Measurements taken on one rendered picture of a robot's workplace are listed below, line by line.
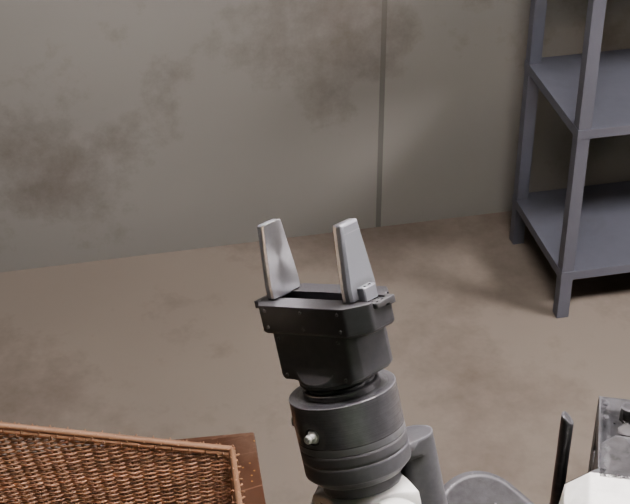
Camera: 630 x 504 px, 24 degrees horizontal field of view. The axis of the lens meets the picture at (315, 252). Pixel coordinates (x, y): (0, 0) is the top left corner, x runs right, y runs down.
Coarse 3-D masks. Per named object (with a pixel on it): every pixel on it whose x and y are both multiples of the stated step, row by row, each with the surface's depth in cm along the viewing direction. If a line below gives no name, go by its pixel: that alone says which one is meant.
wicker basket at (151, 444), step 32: (0, 448) 236; (32, 448) 237; (96, 448) 239; (128, 448) 240; (160, 448) 241; (192, 448) 242; (224, 448) 243; (0, 480) 240; (32, 480) 241; (64, 480) 242; (128, 480) 244; (192, 480) 246; (224, 480) 247
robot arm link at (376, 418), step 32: (320, 288) 117; (384, 288) 113; (288, 320) 114; (320, 320) 112; (352, 320) 110; (384, 320) 111; (288, 352) 116; (320, 352) 114; (352, 352) 112; (384, 352) 114; (320, 384) 114; (352, 384) 112; (384, 384) 116; (320, 416) 113; (352, 416) 113; (384, 416) 114; (320, 448) 114; (352, 448) 114
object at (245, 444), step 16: (240, 448) 266; (256, 448) 266; (0, 464) 262; (144, 464) 262; (160, 464) 262; (240, 464) 262; (256, 464) 262; (96, 480) 259; (160, 480) 259; (176, 480) 259; (256, 480) 259; (32, 496) 256; (96, 496) 256; (192, 496) 256; (256, 496) 256
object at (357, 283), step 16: (336, 224) 110; (352, 224) 111; (336, 240) 110; (352, 240) 111; (336, 256) 111; (352, 256) 111; (352, 272) 111; (368, 272) 112; (352, 288) 111; (368, 288) 111
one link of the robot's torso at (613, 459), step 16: (608, 400) 150; (624, 400) 150; (608, 416) 148; (624, 416) 147; (560, 432) 142; (608, 432) 146; (624, 432) 146; (560, 448) 143; (592, 448) 153; (608, 448) 144; (624, 448) 144; (560, 464) 144; (592, 464) 151; (608, 464) 142; (624, 464) 142; (560, 480) 145; (576, 480) 142; (592, 480) 140; (608, 480) 140; (624, 480) 140; (560, 496) 147; (576, 496) 140; (592, 496) 139; (608, 496) 139; (624, 496) 139
